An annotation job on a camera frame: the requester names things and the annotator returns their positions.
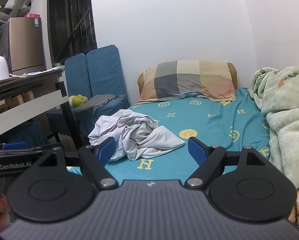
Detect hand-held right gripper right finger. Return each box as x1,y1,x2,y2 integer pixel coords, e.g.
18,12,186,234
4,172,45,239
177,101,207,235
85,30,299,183
184,137,268,189

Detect beige refrigerator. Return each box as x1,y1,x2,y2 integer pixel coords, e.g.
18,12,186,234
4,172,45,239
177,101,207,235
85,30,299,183
0,17,46,76

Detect pale green fleece blanket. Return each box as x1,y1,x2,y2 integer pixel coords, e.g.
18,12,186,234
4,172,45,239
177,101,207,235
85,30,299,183
248,65,299,230

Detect green plush toy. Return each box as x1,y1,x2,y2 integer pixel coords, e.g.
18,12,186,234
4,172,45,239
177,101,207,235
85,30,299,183
69,94,88,107

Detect blue covered chair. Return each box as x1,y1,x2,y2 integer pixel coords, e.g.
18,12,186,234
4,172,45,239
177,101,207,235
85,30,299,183
46,53,90,137
0,121,51,148
73,44,130,137

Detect white humidifier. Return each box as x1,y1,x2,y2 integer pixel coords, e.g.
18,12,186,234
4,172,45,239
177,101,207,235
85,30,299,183
0,56,10,82

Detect dark window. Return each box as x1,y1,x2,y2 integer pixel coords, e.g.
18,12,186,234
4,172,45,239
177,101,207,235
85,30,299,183
45,0,98,67

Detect grey cloth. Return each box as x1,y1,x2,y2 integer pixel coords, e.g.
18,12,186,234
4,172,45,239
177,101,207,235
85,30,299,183
73,94,123,113

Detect papers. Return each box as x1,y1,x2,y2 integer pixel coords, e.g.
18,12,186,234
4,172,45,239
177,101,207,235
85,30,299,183
23,66,63,77

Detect brown cushion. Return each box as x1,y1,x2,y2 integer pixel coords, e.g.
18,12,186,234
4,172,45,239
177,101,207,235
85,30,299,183
137,62,238,100

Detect plaid pillow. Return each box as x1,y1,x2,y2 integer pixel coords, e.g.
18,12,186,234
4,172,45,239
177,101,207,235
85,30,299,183
135,60,237,104

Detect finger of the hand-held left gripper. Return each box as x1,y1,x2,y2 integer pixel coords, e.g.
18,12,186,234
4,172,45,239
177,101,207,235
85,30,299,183
0,142,62,157

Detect white t-shirt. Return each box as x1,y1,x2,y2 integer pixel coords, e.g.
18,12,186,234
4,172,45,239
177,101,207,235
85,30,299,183
88,109,186,162

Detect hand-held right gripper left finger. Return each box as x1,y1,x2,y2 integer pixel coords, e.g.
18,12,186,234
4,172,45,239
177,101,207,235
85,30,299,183
36,137,119,189

